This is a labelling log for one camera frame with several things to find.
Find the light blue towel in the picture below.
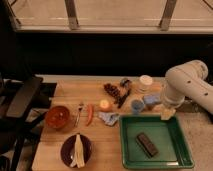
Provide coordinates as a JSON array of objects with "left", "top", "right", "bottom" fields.
[{"left": 98, "top": 112, "right": 119, "bottom": 126}]

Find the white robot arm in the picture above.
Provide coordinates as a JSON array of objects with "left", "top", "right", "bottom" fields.
[{"left": 160, "top": 60, "right": 213, "bottom": 121}]

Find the dark chocolate bar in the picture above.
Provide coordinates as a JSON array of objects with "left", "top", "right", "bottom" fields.
[{"left": 136, "top": 133, "right": 158, "bottom": 157}]

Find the green plastic tray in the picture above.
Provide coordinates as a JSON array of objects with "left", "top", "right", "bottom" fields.
[{"left": 119, "top": 115, "right": 194, "bottom": 169}]

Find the black spatula utensil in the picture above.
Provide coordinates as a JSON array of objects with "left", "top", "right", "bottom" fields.
[{"left": 118, "top": 78, "right": 132, "bottom": 108}]

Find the dark grape bunch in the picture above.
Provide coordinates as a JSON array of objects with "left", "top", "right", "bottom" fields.
[{"left": 104, "top": 83, "right": 121, "bottom": 99}]

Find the small orange fruit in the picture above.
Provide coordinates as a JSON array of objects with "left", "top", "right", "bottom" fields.
[{"left": 99, "top": 99, "right": 112, "bottom": 112}]

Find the metal fork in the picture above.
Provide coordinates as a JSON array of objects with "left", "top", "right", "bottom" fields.
[{"left": 74, "top": 103, "right": 84, "bottom": 127}]

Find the dark purple plate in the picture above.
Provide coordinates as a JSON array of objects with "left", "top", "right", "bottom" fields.
[{"left": 60, "top": 134, "right": 92, "bottom": 168}]

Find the red bowl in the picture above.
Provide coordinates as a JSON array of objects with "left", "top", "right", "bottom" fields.
[{"left": 45, "top": 106, "right": 70, "bottom": 129}]

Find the black chair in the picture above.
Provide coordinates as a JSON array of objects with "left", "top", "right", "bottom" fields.
[{"left": 0, "top": 77, "right": 57, "bottom": 171}]

